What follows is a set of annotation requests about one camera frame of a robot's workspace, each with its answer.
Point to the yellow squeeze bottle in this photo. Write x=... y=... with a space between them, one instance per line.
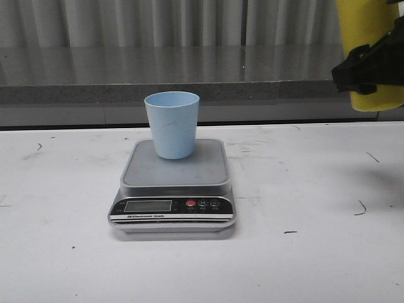
x=365 y=22

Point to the grey curtain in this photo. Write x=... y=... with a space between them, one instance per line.
x=167 y=23

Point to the light blue plastic cup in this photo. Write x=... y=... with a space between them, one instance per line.
x=173 y=117

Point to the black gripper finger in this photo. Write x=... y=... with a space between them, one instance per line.
x=368 y=66

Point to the grey stone counter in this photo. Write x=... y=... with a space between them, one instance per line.
x=60 y=87

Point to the silver digital kitchen scale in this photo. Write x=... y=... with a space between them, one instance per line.
x=188 y=195

